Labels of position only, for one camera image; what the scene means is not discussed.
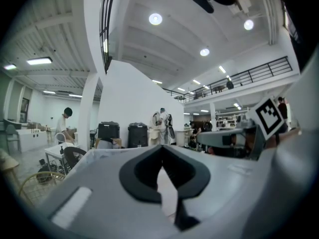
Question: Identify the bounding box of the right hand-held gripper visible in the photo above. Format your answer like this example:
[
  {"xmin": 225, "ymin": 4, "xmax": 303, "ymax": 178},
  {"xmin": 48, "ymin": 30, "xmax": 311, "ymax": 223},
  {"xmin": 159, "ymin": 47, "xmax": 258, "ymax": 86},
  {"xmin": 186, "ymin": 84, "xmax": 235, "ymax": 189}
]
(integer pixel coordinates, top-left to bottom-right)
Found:
[{"xmin": 196, "ymin": 96, "xmax": 288, "ymax": 159}]

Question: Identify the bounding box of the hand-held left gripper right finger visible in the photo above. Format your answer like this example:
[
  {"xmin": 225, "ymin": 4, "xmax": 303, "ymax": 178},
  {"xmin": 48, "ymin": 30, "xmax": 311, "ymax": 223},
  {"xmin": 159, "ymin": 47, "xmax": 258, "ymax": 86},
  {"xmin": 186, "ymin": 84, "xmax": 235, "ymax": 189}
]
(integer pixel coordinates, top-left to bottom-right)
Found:
[{"xmin": 162, "ymin": 144, "xmax": 260, "ymax": 239}]

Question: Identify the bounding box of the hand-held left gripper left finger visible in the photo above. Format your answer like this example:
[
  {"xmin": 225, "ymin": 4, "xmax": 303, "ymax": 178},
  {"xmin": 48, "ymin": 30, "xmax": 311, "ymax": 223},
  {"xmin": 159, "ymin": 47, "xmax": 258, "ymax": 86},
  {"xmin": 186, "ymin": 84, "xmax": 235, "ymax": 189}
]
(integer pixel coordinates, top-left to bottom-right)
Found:
[{"xmin": 34, "ymin": 144, "xmax": 180, "ymax": 239}]

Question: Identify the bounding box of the person's right forearm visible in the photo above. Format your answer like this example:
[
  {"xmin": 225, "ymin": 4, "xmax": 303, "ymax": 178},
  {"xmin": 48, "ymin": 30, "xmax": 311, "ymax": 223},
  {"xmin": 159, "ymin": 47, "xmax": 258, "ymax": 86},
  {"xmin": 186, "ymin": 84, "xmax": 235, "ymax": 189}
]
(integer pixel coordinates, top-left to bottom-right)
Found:
[{"xmin": 264, "ymin": 127, "xmax": 302, "ymax": 149}]

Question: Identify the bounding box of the white round table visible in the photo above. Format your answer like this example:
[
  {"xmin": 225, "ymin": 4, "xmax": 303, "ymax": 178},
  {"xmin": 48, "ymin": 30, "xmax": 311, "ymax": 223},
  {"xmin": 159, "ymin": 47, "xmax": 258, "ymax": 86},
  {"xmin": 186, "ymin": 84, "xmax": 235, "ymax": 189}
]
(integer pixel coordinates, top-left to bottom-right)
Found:
[{"xmin": 175, "ymin": 129, "xmax": 192, "ymax": 145}]

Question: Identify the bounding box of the black wicker chair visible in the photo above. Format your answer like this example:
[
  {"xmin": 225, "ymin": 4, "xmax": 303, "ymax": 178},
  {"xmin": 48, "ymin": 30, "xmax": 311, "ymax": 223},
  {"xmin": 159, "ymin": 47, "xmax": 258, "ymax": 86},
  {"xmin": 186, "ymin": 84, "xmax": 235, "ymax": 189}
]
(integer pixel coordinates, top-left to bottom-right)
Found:
[{"xmin": 63, "ymin": 146, "xmax": 88, "ymax": 169}]

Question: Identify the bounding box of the light blue jacket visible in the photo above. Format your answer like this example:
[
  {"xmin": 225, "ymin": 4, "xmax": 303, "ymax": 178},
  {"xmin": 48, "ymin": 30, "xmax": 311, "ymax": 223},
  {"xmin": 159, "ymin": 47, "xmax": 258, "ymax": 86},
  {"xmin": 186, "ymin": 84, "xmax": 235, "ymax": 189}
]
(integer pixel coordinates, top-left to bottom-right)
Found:
[{"xmin": 96, "ymin": 138, "xmax": 115, "ymax": 149}]

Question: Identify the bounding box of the black wheeled machine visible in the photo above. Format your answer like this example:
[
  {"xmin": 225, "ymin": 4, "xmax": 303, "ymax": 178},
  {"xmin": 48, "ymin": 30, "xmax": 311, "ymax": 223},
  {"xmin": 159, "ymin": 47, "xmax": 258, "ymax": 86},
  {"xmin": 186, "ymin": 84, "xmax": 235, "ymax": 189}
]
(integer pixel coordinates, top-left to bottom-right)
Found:
[
  {"xmin": 128, "ymin": 122, "xmax": 149, "ymax": 148},
  {"xmin": 97, "ymin": 121, "xmax": 122, "ymax": 149}
]

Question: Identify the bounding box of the small white table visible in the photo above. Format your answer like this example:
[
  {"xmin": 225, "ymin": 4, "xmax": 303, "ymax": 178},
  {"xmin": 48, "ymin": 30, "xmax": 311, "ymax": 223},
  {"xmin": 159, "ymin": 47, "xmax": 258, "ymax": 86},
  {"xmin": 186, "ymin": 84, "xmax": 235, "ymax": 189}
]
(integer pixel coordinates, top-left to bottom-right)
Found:
[{"xmin": 44, "ymin": 143, "xmax": 80, "ymax": 171}]

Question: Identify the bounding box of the cream ornate table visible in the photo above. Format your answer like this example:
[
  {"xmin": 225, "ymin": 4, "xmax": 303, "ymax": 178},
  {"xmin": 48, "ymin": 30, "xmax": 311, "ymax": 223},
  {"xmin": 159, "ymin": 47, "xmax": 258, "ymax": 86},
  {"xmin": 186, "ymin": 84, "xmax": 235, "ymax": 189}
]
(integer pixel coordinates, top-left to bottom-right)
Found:
[{"xmin": 148, "ymin": 129, "xmax": 165, "ymax": 146}]

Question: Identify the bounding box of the black balcony railing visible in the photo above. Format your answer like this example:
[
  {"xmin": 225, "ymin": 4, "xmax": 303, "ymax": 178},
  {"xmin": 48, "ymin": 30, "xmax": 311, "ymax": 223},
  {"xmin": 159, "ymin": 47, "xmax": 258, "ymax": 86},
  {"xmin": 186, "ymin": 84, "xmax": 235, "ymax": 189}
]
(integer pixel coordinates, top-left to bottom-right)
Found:
[{"xmin": 163, "ymin": 56, "xmax": 294, "ymax": 103}]

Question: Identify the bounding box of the white low cabinet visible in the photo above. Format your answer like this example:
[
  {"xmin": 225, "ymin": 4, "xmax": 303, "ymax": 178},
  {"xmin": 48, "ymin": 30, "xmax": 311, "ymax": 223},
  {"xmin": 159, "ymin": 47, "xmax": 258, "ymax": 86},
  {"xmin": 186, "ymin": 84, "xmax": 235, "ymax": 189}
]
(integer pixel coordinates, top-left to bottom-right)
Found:
[{"xmin": 18, "ymin": 128, "xmax": 48, "ymax": 151}]

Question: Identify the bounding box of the light wooden table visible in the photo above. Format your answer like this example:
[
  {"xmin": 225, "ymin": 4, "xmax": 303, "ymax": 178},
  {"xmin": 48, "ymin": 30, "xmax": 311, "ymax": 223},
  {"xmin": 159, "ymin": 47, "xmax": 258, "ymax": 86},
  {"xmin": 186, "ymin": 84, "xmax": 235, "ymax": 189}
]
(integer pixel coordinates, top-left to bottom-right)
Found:
[{"xmin": 0, "ymin": 149, "xmax": 20, "ymax": 196}]

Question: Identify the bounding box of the green chair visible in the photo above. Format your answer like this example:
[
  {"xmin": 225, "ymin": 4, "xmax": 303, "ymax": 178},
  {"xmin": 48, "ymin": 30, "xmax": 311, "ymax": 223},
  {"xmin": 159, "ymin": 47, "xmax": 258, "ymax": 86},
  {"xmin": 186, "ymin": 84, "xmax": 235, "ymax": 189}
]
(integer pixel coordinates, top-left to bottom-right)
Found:
[{"xmin": 3, "ymin": 123, "xmax": 22, "ymax": 154}]

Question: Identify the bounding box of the gold wire chair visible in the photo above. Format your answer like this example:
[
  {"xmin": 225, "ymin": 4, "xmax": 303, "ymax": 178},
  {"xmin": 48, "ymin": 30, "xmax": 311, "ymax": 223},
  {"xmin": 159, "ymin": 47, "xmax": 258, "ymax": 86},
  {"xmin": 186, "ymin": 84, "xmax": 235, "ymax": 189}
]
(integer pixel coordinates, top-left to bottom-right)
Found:
[{"xmin": 19, "ymin": 171, "xmax": 67, "ymax": 206}]

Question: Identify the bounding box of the black window frame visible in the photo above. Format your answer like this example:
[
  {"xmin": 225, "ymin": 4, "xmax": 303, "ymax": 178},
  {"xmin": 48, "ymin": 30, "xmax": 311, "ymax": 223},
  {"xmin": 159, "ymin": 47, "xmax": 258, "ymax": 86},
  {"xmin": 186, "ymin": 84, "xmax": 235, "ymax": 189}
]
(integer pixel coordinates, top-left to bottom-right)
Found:
[{"xmin": 99, "ymin": 0, "xmax": 118, "ymax": 75}]

